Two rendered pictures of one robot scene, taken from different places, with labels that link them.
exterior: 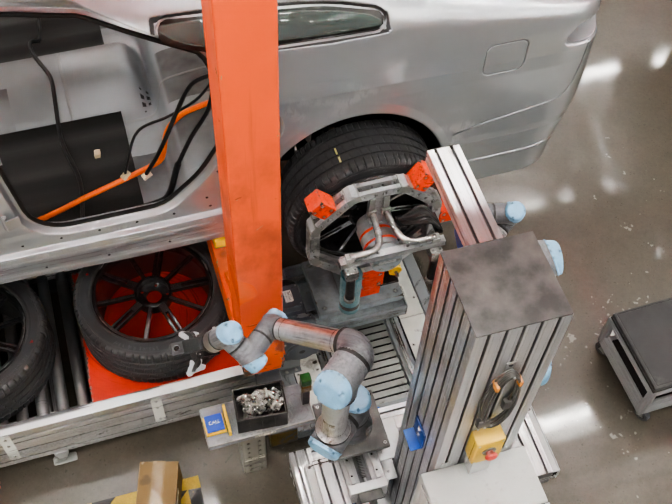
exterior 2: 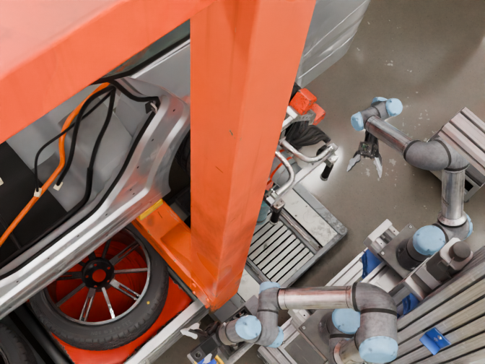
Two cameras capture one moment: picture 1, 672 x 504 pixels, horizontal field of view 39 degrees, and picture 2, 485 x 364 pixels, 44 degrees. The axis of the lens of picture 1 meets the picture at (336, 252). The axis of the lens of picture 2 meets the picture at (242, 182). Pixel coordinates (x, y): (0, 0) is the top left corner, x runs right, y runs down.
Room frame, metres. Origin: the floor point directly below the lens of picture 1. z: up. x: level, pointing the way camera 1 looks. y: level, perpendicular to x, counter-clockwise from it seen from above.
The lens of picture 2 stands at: (1.18, 0.64, 3.30)
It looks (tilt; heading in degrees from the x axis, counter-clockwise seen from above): 65 degrees down; 328
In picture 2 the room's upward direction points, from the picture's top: 10 degrees clockwise
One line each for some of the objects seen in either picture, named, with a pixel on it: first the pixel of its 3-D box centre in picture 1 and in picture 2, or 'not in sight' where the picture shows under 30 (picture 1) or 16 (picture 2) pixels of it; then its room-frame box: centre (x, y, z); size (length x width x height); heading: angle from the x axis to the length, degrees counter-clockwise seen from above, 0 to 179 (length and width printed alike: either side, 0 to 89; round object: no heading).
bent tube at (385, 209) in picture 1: (411, 218); (307, 141); (2.18, -0.28, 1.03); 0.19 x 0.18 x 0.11; 20
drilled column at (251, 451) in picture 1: (251, 440); not in sight; (1.59, 0.30, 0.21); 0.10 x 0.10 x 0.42; 20
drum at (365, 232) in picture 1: (378, 241); (278, 165); (2.19, -0.17, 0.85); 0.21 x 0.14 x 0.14; 20
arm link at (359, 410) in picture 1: (352, 405); (345, 323); (1.41, -0.09, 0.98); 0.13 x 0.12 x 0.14; 152
